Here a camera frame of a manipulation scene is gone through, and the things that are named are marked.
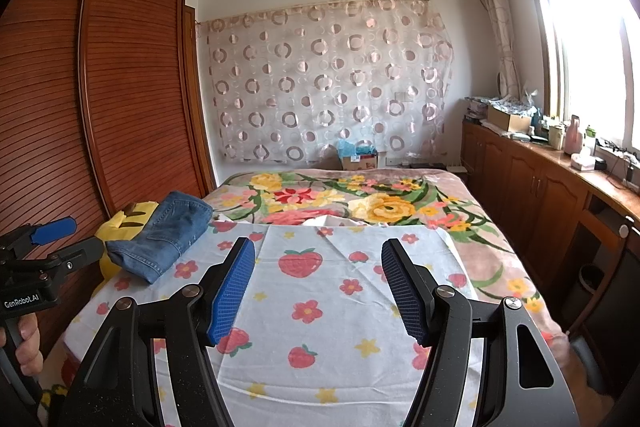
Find yellow plush toy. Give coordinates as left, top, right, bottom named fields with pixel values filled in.
left=95, top=202, right=162, bottom=281

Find window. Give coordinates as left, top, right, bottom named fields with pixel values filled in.
left=515, top=0, right=640, bottom=168

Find wooden cabinet counter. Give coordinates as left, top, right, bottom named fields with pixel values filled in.
left=460, top=119, right=640, bottom=358

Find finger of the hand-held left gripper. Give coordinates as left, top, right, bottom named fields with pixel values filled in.
left=0, top=216, right=78, bottom=254
left=47, top=234, right=107, bottom=280

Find circle-patterned wall curtain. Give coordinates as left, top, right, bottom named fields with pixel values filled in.
left=197, top=0, right=456, bottom=165

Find blue denim pants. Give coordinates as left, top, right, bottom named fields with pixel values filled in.
left=106, top=191, right=213, bottom=285

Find person's left hand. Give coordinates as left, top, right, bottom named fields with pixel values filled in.
left=0, top=311, right=45, bottom=379

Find power strip with cables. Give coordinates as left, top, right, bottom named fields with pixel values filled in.
left=595, top=141, right=638, bottom=165

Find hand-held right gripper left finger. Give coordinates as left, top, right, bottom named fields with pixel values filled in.
left=70, top=237, right=257, bottom=427

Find tied window curtain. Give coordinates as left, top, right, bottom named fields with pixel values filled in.
left=471, top=0, right=523, bottom=98

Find pink bottle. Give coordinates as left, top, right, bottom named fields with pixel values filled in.
left=565, top=114, right=584, bottom=156

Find small cardboard box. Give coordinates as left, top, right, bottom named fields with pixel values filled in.
left=341, top=152, right=379, bottom=172

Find stack of packets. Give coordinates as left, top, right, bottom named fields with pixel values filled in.
left=465, top=97, right=494, bottom=124

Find wooden slatted wardrobe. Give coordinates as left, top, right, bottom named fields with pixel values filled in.
left=0, top=0, right=218, bottom=358

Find open cardboard box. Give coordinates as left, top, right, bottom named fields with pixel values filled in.
left=487, top=104, right=534, bottom=134

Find floral blanket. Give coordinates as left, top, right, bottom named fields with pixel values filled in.
left=202, top=167, right=571, bottom=358

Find dark trash bin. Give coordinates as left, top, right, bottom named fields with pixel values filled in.
left=580, top=264, right=609, bottom=309

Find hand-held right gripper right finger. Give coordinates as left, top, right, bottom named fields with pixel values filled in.
left=381, top=238, right=581, bottom=427

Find strawberry-print bed sheet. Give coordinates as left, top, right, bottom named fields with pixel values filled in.
left=40, top=214, right=486, bottom=427

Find blue plastic bag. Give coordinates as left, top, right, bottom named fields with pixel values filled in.
left=336, top=138, right=376, bottom=156

